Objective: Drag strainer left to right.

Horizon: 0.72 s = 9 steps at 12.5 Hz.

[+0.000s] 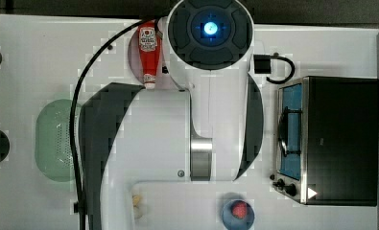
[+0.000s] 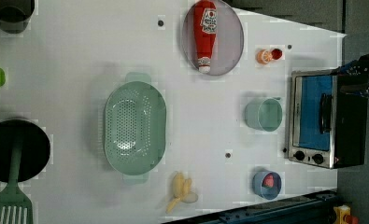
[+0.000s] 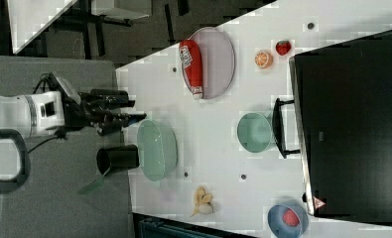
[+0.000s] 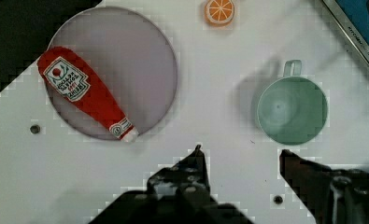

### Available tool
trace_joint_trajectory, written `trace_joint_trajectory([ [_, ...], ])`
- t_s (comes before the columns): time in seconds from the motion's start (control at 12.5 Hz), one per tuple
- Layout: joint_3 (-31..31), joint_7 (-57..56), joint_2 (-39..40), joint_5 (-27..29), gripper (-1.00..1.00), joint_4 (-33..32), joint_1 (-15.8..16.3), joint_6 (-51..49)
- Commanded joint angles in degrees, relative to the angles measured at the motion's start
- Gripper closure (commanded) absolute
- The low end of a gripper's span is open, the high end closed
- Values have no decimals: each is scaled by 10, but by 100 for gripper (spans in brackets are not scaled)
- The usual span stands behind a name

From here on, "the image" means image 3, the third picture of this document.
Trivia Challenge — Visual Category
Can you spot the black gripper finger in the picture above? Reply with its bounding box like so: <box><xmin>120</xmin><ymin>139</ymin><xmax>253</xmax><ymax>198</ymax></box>
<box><xmin>83</xmin><ymin>94</ymin><xmax>135</xmax><ymax>109</ymax></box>
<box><xmin>96</xmin><ymin>113</ymin><xmax>147</xmax><ymax>136</ymax></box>

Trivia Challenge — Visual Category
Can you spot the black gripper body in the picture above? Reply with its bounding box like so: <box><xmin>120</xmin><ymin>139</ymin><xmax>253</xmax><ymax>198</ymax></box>
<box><xmin>62</xmin><ymin>92</ymin><xmax>97</xmax><ymax>130</ymax></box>

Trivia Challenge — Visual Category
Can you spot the green oval strainer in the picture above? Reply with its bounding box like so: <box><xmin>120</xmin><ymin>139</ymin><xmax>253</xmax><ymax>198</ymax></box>
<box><xmin>137</xmin><ymin>120</ymin><xmax>178</xmax><ymax>181</ymax></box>

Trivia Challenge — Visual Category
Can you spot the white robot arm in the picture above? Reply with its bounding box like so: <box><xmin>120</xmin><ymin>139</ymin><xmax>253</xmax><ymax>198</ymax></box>
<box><xmin>0</xmin><ymin>90</ymin><xmax>146</xmax><ymax>193</ymax></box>

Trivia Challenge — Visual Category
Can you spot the black cylinder cup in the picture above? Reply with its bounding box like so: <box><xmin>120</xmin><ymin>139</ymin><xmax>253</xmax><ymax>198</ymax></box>
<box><xmin>90</xmin><ymin>88</ymin><xmax>129</xmax><ymax>100</ymax></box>

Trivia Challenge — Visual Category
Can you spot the green slotted spatula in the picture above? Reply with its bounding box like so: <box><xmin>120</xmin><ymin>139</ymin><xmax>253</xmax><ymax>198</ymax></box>
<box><xmin>77</xmin><ymin>169</ymin><xmax>110</xmax><ymax>195</ymax></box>

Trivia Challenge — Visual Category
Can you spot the red ketchup bottle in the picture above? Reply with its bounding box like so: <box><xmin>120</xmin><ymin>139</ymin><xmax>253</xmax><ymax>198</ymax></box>
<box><xmin>179</xmin><ymin>40</ymin><xmax>203</xmax><ymax>99</ymax></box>

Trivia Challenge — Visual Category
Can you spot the grey round plate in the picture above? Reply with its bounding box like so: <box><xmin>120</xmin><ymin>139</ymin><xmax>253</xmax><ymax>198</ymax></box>
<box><xmin>181</xmin><ymin>27</ymin><xmax>235</xmax><ymax>99</ymax></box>

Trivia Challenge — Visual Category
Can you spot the peeled banana toy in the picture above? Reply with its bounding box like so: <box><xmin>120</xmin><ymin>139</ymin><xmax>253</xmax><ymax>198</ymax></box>
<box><xmin>192</xmin><ymin>186</ymin><xmax>213</xmax><ymax>216</ymax></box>

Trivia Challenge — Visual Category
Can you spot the green cup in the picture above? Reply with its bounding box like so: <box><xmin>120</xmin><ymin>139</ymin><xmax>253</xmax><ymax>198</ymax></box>
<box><xmin>237</xmin><ymin>112</ymin><xmax>274</xmax><ymax>153</ymax></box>

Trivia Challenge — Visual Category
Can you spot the orange slice toy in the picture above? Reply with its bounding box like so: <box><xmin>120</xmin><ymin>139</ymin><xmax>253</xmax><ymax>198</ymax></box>
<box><xmin>254</xmin><ymin>51</ymin><xmax>274</xmax><ymax>69</ymax></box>

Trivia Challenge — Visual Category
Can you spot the red strawberry toy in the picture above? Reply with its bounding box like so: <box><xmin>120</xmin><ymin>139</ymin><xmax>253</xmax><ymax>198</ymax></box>
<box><xmin>275</xmin><ymin>41</ymin><xmax>292</xmax><ymax>56</ymax></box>

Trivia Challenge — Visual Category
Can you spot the red fruit in bowl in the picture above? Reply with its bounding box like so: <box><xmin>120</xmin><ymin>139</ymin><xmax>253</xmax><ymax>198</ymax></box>
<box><xmin>282</xmin><ymin>209</ymin><xmax>300</xmax><ymax>227</ymax></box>

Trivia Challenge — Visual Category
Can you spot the blue bowl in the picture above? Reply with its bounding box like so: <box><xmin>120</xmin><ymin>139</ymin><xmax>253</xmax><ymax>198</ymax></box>
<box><xmin>268</xmin><ymin>204</ymin><xmax>309</xmax><ymax>238</ymax></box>

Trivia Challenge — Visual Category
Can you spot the black toaster oven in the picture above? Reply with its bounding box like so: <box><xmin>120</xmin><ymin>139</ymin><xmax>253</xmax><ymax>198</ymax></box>
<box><xmin>289</xmin><ymin>30</ymin><xmax>392</xmax><ymax>226</ymax></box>

